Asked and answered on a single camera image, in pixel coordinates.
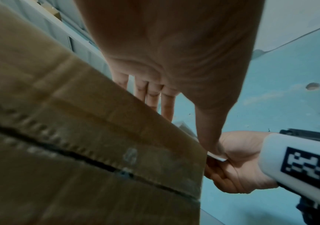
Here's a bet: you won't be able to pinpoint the person's right hand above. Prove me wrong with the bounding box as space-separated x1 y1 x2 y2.
204 131 279 194

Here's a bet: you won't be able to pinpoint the person's left hand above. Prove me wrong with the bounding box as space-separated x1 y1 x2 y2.
73 0 266 156

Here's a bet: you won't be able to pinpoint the white shipping label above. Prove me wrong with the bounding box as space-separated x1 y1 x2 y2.
173 120 198 141

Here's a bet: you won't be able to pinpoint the brown cardboard box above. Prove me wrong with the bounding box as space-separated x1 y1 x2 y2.
0 4 207 225

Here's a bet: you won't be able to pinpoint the white marker cube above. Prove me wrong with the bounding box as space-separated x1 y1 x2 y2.
257 132 320 215

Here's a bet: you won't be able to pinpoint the black right wristband, marker tiles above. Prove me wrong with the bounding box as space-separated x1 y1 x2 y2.
279 128 320 225

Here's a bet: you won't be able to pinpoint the white metal shelf rack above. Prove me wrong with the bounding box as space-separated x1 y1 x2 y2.
9 0 113 77

